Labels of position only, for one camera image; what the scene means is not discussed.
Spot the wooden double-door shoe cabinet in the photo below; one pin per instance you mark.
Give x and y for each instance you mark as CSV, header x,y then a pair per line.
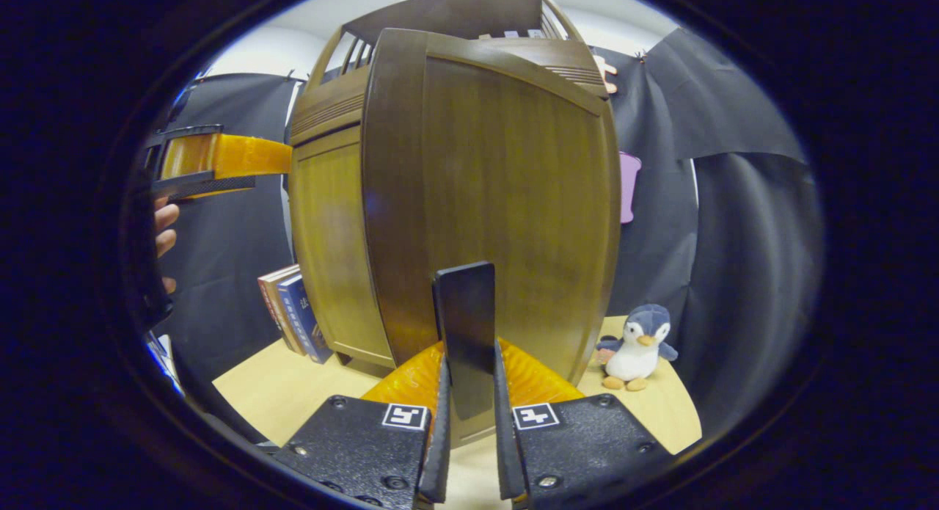
x,y
330,238

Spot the dark blue book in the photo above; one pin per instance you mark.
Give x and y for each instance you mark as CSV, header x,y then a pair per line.
x,y
301,315

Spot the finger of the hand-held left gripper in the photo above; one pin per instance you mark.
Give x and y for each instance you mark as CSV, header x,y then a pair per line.
x,y
213,186
249,154

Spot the penguin plush toy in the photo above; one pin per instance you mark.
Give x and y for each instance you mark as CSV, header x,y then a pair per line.
x,y
638,348

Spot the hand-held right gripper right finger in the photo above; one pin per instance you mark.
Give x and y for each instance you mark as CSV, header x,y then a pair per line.
x,y
579,444

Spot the wooden shoe cabinet door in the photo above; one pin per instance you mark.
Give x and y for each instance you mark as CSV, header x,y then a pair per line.
x,y
513,202
330,253

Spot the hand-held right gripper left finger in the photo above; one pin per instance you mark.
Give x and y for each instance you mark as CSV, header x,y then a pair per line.
x,y
367,444

